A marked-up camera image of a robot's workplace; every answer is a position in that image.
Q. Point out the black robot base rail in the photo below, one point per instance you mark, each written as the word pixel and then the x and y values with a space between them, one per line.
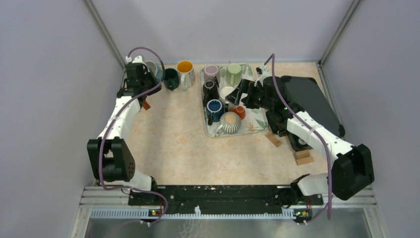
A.
pixel 224 199

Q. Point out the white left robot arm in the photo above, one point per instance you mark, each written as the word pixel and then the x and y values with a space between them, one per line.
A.
pixel 109 154

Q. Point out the black poker chip case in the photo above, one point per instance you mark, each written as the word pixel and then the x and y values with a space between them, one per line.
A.
pixel 305 92

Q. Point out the floral white serving tray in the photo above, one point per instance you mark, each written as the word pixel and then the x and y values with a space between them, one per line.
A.
pixel 255 120

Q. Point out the small orange cup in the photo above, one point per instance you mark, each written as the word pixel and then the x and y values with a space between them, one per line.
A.
pixel 240 111

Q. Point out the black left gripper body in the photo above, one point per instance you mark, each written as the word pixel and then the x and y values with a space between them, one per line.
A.
pixel 149 81

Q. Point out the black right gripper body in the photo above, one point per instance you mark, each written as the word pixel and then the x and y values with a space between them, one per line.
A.
pixel 257 99

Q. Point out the dark green mug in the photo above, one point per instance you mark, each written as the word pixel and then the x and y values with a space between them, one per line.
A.
pixel 171 79

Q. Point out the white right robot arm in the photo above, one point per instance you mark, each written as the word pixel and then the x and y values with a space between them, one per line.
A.
pixel 297 108

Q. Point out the light green mug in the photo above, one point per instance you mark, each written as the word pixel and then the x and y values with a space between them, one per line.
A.
pixel 233 74

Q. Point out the reddish brown wooden block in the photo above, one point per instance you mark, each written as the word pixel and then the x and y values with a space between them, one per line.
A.
pixel 146 106

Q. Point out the navy blue mug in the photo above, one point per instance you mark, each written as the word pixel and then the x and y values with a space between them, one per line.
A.
pixel 214 111

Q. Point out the grey striped mug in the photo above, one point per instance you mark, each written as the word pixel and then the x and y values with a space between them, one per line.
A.
pixel 230 123

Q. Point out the lilac mug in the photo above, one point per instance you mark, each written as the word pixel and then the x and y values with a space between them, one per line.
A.
pixel 211 72

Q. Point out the white ribbed mug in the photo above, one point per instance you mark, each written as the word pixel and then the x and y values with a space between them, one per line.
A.
pixel 225 91

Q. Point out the light blue dotted mug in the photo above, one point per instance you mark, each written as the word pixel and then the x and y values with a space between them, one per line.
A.
pixel 155 69

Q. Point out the stacked wooden blocks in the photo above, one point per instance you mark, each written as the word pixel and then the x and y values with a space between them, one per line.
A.
pixel 303 157

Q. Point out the light wooden block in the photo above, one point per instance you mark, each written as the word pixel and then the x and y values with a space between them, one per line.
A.
pixel 271 137

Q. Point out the black octagonal mug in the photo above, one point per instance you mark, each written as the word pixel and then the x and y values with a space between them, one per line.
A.
pixel 210 91

